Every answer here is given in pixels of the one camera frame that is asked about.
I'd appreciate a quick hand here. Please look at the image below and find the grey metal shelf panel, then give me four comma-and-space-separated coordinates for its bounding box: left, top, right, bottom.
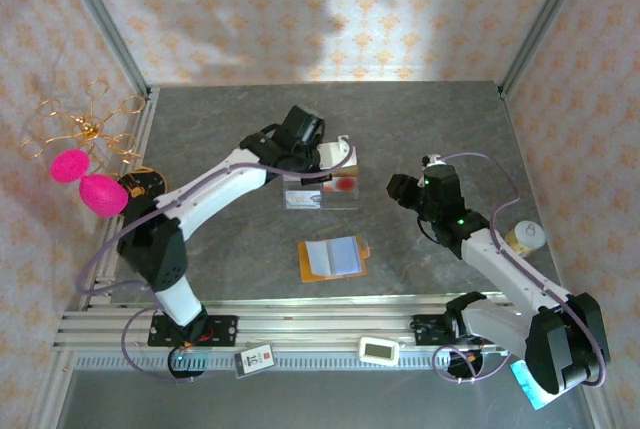
54, 367, 601, 429

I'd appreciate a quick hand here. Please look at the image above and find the pink oval sponge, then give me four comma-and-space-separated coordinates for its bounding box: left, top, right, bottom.
78, 173, 130, 219

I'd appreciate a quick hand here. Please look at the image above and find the gold wire ornament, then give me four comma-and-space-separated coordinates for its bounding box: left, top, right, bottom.
18, 78, 149, 170

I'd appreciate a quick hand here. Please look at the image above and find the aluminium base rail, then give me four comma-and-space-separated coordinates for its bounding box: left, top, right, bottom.
52, 293, 601, 353

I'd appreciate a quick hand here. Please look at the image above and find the red flower card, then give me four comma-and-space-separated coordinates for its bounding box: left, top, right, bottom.
323, 177, 358, 194

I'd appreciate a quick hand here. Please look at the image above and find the grey white card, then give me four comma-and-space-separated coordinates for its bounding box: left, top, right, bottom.
285, 190, 322, 208

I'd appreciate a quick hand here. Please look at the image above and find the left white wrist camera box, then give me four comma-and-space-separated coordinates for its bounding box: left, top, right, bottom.
317, 136, 358, 170

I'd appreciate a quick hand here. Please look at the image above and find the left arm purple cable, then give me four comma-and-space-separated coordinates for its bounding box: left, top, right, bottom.
74, 136, 351, 384

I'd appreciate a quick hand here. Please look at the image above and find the blue toothbrush package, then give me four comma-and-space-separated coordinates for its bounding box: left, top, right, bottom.
510, 361, 556, 411

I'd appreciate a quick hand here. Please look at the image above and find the aluminium table side rail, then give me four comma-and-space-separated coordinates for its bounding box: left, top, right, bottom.
79, 87, 161, 310
497, 86, 571, 308

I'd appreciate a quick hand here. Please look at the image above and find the white digital timer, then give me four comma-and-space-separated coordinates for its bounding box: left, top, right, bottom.
357, 336, 401, 364

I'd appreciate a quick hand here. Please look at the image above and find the black gold round plate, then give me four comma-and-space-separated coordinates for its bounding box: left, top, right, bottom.
117, 166, 169, 211

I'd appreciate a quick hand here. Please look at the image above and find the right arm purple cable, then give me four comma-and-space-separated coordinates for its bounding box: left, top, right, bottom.
432, 151, 611, 388

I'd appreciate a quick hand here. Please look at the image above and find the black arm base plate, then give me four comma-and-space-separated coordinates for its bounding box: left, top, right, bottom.
148, 315, 240, 349
412, 313, 505, 351

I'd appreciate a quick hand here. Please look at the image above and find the clear acrylic card stand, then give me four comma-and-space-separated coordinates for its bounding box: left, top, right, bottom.
282, 171, 362, 211

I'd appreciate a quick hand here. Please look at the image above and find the black round cable grommet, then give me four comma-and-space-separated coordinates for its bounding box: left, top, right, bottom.
167, 347, 207, 381
446, 350, 485, 383

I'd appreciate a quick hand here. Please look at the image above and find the orange leather card holder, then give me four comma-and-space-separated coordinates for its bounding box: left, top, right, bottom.
297, 236, 374, 283

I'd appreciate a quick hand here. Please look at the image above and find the patterned backdrop cloth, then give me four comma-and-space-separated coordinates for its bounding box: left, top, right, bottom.
0, 0, 640, 429

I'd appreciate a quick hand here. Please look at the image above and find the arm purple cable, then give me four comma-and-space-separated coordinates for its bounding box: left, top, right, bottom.
432, 151, 611, 388
74, 136, 351, 384

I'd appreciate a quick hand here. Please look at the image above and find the aluminium frame post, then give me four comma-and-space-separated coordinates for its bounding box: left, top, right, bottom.
498, 0, 594, 98
52, 0, 151, 98

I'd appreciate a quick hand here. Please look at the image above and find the pink round sponge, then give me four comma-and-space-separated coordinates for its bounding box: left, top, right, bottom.
49, 148, 93, 185

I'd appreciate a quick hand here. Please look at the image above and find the white number label card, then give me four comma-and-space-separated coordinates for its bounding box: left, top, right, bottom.
234, 343, 275, 379

